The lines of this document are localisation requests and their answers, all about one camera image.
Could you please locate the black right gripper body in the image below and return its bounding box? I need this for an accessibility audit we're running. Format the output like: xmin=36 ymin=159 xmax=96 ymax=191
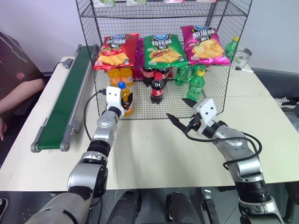
xmin=184 ymin=112 xmax=203 ymax=135

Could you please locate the magenta potato chip bag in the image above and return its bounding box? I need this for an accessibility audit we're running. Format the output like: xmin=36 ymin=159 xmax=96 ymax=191
xmin=180 ymin=25 xmax=232 ymax=66

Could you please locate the orange soda bottle blue cap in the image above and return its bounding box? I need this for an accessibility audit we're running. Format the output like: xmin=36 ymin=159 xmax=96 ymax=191
xmin=117 ymin=81 xmax=135 ymax=117

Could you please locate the green conveyor belt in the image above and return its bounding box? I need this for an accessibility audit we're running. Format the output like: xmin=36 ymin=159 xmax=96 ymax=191
xmin=30 ymin=44 xmax=99 ymax=154

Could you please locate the purple snack bag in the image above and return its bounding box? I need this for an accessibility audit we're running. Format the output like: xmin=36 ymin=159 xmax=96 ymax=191
xmin=135 ymin=37 xmax=145 ymax=79

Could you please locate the black wire mesh rack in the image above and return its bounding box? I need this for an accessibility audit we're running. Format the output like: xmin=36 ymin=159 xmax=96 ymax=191
xmin=75 ymin=0 xmax=253 ymax=120

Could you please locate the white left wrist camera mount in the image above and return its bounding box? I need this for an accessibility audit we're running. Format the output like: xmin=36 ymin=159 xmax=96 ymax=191
xmin=106 ymin=85 xmax=123 ymax=111

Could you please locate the person bare hand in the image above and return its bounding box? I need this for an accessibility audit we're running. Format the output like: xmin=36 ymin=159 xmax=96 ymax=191
xmin=0 ymin=116 xmax=8 ymax=141

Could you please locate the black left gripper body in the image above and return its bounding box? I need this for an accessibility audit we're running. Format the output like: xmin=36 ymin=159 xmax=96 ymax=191
xmin=120 ymin=98 xmax=131 ymax=112

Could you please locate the white green plastic bag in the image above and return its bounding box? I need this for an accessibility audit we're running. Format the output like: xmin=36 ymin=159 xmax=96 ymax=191
xmin=234 ymin=47 xmax=253 ymax=67

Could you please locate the person in dark shirt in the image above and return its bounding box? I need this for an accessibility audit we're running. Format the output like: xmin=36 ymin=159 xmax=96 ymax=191
xmin=0 ymin=31 xmax=45 ymax=101

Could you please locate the white marker pen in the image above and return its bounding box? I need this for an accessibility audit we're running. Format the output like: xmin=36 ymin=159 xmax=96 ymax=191
xmin=234 ymin=66 xmax=256 ymax=74

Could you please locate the cola bottle red label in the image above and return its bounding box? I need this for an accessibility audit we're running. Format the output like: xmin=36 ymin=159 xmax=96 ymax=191
xmin=160 ymin=66 xmax=171 ymax=84
xmin=142 ymin=66 xmax=156 ymax=88

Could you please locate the cola bottle red cap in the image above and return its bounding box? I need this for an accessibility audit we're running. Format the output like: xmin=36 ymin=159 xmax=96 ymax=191
xmin=149 ymin=72 xmax=167 ymax=105

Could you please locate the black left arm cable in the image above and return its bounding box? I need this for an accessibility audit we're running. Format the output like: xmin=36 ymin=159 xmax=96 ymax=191
xmin=83 ymin=89 xmax=108 ymax=142

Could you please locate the black table clamp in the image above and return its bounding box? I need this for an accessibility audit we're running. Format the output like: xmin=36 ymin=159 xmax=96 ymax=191
xmin=201 ymin=188 xmax=219 ymax=224

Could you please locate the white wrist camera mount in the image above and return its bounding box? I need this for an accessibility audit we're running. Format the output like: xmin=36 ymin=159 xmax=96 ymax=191
xmin=106 ymin=85 xmax=123 ymax=111
xmin=193 ymin=98 xmax=219 ymax=136

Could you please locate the dark rounded shape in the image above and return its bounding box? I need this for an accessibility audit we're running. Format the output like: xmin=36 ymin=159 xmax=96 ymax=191
xmin=165 ymin=191 xmax=202 ymax=224

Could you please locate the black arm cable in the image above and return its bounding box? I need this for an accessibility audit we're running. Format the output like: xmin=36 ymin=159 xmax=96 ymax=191
xmin=83 ymin=89 xmax=108 ymax=142
xmin=183 ymin=130 xmax=263 ymax=170

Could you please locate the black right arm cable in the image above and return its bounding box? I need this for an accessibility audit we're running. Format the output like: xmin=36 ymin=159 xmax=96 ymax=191
xmin=183 ymin=130 xmax=263 ymax=170

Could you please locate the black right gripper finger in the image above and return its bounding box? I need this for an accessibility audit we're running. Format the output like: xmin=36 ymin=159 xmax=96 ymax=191
xmin=182 ymin=98 xmax=199 ymax=109
xmin=166 ymin=112 xmax=188 ymax=133

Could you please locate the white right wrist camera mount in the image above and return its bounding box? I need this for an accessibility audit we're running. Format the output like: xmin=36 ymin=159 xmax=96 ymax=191
xmin=193 ymin=98 xmax=219 ymax=136

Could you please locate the green soda bottle yellow cap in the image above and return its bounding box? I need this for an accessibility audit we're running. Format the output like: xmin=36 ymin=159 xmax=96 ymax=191
xmin=185 ymin=65 xmax=207 ymax=102
xmin=225 ymin=35 xmax=241 ymax=61

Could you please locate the red potato chip bag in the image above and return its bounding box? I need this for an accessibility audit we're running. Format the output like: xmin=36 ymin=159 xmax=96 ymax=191
xmin=93 ymin=33 xmax=140 ymax=71

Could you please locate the green potato chip bag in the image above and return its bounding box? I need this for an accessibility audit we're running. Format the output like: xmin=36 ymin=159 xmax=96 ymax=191
xmin=142 ymin=34 xmax=190 ymax=69

